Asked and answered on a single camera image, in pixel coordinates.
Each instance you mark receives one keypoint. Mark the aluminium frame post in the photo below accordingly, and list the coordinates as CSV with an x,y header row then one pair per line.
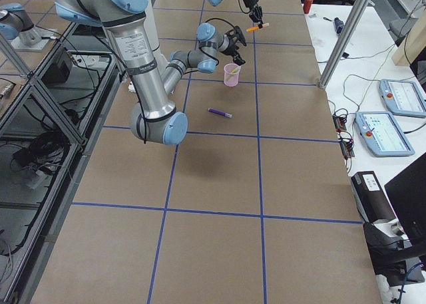
x,y
353,19

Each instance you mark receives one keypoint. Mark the orange highlighter pen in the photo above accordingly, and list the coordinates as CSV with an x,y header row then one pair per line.
x,y
257,27

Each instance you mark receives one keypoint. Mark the purple highlighter pen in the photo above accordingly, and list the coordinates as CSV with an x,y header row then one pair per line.
x,y
219,112

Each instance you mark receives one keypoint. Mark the pink mesh pen holder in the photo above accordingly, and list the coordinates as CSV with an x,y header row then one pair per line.
x,y
231,80

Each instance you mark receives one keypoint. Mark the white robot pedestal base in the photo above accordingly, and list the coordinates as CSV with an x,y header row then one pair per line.
x,y
169,73

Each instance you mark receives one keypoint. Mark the near teach pendant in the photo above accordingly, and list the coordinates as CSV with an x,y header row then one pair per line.
x,y
382,134

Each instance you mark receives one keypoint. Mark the black box with label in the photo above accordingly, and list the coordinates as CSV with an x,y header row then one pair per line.
x,y
370,198

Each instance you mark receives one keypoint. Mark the teach pendant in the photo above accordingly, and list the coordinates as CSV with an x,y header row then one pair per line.
x,y
402,98
382,134

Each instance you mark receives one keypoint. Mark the black monitor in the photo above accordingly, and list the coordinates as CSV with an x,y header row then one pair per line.
x,y
406,192

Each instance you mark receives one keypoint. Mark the far teach pendant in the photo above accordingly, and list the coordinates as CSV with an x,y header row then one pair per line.
x,y
402,98

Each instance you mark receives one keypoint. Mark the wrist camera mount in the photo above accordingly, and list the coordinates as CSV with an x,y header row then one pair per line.
x,y
237,36

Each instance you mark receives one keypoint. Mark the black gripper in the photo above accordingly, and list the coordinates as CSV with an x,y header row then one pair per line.
x,y
232,46
250,2

